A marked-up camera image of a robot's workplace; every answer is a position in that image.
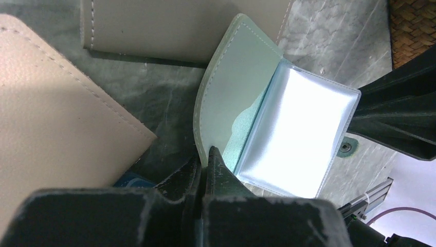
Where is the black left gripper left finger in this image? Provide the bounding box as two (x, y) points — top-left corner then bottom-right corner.
(1, 157), (201, 246)

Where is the beige card holder near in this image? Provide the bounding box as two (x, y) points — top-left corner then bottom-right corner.
(1, 14), (156, 234)

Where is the grey card holder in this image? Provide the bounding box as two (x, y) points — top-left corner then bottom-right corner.
(80, 0), (292, 63)

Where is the brown woven divided basket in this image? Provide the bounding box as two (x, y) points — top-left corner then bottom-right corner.
(388, 0), (435, 69)

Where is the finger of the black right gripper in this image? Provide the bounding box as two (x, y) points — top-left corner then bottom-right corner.
(348, 46), (435, 161)

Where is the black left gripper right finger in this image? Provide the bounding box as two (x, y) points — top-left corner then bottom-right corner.
(202, 147), (352, 246)

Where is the green card holder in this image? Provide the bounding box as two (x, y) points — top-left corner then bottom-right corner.
(193, 13), (361, 198)

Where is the aluminium front rail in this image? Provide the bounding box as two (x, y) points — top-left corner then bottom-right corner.
(338, 178), (394, 220)

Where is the blue card holder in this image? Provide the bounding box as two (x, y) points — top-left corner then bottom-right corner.
(113, 172), (156, 188)

